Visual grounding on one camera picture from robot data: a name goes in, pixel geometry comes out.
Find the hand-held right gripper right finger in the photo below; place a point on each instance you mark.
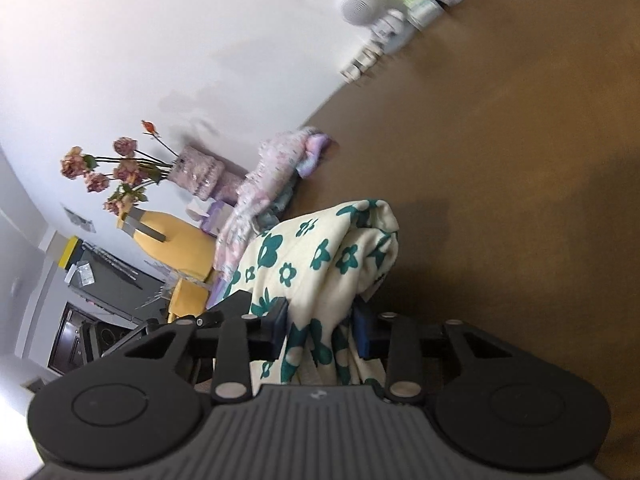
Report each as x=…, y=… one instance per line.
x=362, y=332

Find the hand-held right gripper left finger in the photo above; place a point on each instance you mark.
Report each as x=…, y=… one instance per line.
x=277, y=327

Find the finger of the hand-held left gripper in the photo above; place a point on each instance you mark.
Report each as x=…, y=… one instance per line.
x=232, y=302

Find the cream green floral garment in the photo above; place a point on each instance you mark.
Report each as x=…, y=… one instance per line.
x=310, y=260

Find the yellow mug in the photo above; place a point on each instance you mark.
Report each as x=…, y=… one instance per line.
x=187, y=300

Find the yellow thermos jug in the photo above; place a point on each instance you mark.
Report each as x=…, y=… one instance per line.
x=175, y=245

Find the light blue lilac-trimmed cloth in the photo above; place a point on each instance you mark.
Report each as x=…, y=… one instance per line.
x=280, y=202

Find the pink glass vase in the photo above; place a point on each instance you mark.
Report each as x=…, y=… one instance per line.
x=200, y=172

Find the pink dotted garment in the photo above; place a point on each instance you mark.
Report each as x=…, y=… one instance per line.
x=270, y=160

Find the white paper packet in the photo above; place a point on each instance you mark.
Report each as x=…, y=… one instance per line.
x=80, y=274

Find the dark cabinet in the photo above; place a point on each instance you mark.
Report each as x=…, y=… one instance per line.
x=75, y=340

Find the yellow box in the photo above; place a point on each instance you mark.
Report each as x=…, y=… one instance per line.
x=69, y=252

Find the pink cloth with lilac trim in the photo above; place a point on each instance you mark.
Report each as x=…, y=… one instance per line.
x=315, y=150

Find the dried rose bouquet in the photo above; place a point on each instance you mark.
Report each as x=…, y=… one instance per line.
x=72, y=165

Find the white letter ornament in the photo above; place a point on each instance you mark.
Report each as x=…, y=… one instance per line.
x=360, y=62

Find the white astronaut speaker figure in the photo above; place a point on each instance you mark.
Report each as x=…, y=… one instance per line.
x=357, y=2

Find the pale small box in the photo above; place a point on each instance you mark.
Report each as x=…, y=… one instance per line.
x=425, y=12

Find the wall photo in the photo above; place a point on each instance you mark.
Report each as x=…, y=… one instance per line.
x=77, y=219

